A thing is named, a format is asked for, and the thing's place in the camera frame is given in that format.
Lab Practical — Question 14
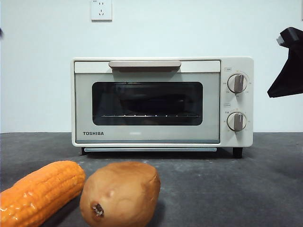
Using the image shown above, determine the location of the purple eggplant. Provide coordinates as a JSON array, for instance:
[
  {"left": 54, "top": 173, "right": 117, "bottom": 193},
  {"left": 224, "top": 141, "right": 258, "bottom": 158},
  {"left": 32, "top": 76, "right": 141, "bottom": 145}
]
[{"left": 120, "top": 93, "right": 190, "bottom": 113}]

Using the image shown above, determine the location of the glass oven door with handle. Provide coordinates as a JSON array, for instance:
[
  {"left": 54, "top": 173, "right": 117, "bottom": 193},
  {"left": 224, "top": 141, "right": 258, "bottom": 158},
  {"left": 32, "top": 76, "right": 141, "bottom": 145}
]
[{"left": 74, "top": 60, "right": 221, "bottom": 144}]

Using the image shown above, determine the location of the beige oven knob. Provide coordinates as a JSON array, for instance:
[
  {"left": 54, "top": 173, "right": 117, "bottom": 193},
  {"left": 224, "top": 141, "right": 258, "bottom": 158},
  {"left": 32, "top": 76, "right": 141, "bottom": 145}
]
[
  {"left": 227, "top": 73, "right": 249, "bottom": 93},
  {"left": 226, "top": 112, "right": 248, "bottom": 132}
]

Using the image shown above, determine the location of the white toaster oven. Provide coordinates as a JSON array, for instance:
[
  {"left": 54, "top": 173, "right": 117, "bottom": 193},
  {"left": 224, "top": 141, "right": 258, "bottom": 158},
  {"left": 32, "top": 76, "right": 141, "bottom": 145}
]
[{"left": 71, "top": 56, "right": 254, "bottom": 158}]

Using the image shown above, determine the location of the brown potato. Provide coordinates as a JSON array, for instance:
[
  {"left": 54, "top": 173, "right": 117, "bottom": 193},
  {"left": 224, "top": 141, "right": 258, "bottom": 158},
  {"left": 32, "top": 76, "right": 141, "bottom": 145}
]
[{"left": 79, "top": 162, "right": 161, "bottom": 227}]

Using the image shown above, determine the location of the orange corn cob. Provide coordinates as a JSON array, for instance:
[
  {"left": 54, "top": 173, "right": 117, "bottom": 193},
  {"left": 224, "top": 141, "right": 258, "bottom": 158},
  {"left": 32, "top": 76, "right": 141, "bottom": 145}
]
[{"left": 0, "top": 160, "right": 86, "bottom": 227}]

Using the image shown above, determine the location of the metal wire oven rack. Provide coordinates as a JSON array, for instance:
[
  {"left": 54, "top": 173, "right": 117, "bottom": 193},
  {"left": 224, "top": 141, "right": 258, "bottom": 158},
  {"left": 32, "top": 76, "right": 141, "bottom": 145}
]
[{"left": 101, "top": 114, "right": 201, "bottom": 118}]

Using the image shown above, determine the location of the white wall socket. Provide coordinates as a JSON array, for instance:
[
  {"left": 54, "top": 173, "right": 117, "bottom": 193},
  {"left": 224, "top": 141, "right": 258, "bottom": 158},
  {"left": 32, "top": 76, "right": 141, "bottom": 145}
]
[{"left": 91, "top": 0, "right": 113, "bottom": 22}]

